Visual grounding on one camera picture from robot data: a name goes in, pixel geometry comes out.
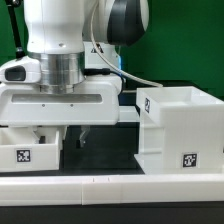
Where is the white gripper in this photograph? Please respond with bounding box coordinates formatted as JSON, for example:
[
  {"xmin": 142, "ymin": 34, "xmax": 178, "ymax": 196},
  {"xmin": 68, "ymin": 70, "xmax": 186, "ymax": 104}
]
[{"xmin": 0, "ymin": 56, "xmax": 121, "ymax": 148}]

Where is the white front drawer box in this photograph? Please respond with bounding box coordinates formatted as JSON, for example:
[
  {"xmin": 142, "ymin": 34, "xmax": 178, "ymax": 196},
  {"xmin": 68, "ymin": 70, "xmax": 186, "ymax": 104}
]
[{"xmin": 0, "ymin": 127, "xmax": 62, "ymax": 172}]

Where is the white drawer cabinet frame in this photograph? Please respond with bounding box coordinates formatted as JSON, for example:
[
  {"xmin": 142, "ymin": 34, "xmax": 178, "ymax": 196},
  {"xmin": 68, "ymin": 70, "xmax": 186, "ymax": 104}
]
[{"xmin": 135, "ymin": 86, "xmax": 224, "ymax": 175}]

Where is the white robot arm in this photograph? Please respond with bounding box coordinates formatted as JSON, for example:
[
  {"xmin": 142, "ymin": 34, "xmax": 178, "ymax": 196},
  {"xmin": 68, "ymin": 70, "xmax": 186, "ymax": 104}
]
[{"xmin": 0, "ymin": 0, "xmax": 149, "ymax": 148}]

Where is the white front fence rail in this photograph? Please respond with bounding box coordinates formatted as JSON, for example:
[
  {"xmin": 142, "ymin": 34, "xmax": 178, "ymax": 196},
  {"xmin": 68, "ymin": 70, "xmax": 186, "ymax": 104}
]
[{"xmin": 0, "ymin": 174, "xmax": 224, "ymax": 206}]

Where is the white marker base plate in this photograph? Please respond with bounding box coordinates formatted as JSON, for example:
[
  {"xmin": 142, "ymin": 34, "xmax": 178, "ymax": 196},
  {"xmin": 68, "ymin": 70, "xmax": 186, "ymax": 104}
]
[{"xmin": 119, "ymin": 106, "xmax": 139, "ymax": 122}]

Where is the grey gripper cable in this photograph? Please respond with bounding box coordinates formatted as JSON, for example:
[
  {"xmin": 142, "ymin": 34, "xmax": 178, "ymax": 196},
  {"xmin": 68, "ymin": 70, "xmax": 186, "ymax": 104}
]
[{"xmin": 89, "ymin": 3, "xmax": 164, "ymax": 89}]

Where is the black camera stand pole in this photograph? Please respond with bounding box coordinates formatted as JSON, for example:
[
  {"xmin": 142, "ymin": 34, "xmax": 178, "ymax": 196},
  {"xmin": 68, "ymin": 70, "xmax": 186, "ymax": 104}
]
[{"xmin": 5, "ymin": 0, "xmax": 25, "ymax": 59}]

